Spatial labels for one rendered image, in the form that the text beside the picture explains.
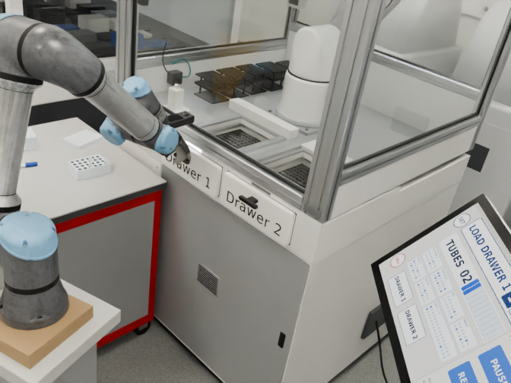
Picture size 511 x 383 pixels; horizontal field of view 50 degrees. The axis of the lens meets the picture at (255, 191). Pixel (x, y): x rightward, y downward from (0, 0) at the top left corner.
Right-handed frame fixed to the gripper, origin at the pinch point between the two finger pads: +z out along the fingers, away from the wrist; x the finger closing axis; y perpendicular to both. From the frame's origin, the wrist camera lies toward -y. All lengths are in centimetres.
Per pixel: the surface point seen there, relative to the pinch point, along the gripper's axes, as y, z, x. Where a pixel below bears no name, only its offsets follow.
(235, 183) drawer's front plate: -1.1, 0.8, 22.6
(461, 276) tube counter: -4, -21, 97
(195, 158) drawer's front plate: -1.0, 0.9, 3.5
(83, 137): 15, 7, -50
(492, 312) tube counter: 2, -26, 106
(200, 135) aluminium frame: -6.7, -4.3, 2.7
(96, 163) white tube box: 20.0, 1.5, -28.8
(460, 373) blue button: 14, -26, 108
